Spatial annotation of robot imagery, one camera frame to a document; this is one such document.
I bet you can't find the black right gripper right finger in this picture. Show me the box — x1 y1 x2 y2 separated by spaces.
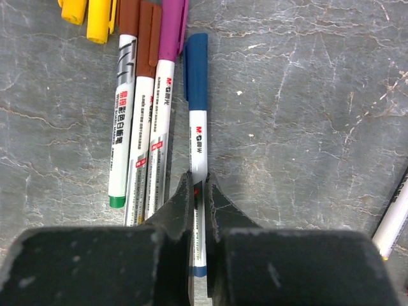
204 174 399 305

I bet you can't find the yellow cap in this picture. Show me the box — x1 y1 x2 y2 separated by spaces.
87 0 117 44
57 0 87 26

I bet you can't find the blue cap marker group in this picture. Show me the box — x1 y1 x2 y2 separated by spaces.
184 33 208 277

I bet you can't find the purple cap marker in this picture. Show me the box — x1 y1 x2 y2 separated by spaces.
145 0 189 219

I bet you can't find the brown cap marker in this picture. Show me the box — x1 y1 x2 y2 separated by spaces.
108 1 140 208
124 1 162 226

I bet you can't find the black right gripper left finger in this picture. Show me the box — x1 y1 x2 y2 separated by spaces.
1 172 194 305

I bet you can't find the yellow cap marker top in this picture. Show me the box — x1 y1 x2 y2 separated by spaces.
372 170 407 261

